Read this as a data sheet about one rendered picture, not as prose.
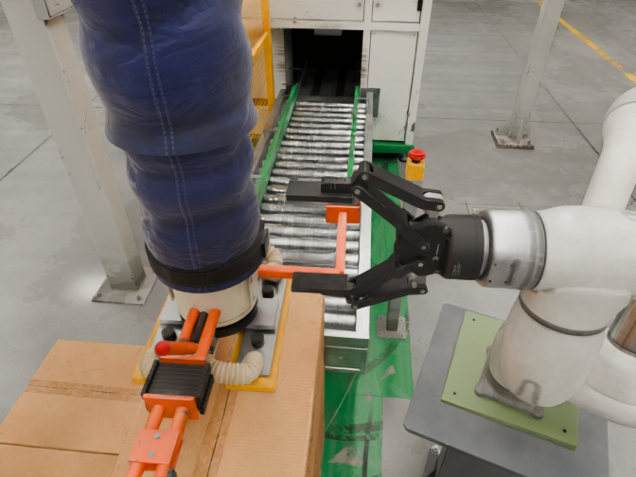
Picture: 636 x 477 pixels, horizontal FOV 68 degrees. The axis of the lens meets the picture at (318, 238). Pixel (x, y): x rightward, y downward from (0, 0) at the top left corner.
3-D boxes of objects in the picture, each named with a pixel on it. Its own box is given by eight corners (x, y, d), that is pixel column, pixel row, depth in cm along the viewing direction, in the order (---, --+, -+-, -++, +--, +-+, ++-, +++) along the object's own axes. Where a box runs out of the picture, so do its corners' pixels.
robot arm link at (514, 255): (527, 307, 52) (473, 304, 53) (507, 254, 59) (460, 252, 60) (554, 244, 47) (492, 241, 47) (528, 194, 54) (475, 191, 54)
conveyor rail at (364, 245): (364, 115, 360) (366, 91, 348) (371, 115, 360) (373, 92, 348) (352, 365, 181) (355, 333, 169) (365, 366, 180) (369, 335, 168)
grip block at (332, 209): (326, 203, 125) (327, 187, 122) (359, 204, 125) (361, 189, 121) (325, 222, 118) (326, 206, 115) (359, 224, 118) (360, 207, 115)
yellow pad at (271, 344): (256, 273, 119) (254, 258, 116) (294, 275, 119) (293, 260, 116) (225, 390, 93) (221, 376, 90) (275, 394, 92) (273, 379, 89)
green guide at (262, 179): (284, 94, 355) (284, 81, 350) (298, 94, 355) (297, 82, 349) (235, 217, 231) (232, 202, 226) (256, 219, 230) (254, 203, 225)
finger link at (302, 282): (347, 273, 59) (347, 277, 60) (292, 271, 60) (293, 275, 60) (347, 291, 57) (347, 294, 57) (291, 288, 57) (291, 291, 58)
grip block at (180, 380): (162, 374, 84) (155, 353, 80) (216, 377, 84) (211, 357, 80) (145, 416, 78) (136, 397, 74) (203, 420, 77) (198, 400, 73)
